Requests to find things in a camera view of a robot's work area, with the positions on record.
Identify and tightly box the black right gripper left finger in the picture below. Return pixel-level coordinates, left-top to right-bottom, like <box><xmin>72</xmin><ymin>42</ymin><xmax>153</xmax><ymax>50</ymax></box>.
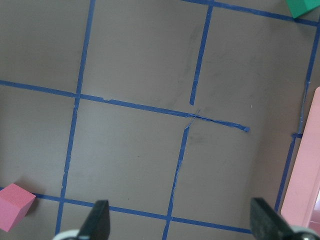
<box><xmin>76</xmin><ymin>200</ymin><xmax>111</xmax><ymax>240</ymax></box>

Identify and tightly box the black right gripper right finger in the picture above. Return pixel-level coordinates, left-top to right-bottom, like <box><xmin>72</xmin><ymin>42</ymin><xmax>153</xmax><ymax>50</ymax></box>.
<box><xmin>250</xmin><ymin>197</ymin><xmax>295</xmax><ymax>240</ymax></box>

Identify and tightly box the pink plastic bin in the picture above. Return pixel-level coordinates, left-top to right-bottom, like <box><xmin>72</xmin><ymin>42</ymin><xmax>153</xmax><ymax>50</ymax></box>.
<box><xmin>280</xmin><ymin>88</ymin><xmax>320</xmax><ymax>233</ymax></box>

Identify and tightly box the pink foam cube centre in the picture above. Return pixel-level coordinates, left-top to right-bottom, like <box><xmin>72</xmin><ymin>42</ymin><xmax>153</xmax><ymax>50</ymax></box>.
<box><xmin>0</xmin><ymin>183</ymin><xmax>36</xmax><ymax>232</ymax></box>

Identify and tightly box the green foam cube far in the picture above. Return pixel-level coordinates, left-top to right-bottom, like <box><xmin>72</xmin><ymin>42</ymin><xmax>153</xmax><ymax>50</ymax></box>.
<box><xmin>286</xmin><ymin>0</ymin><xmax>320</xmax><ymax>19</ymax></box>

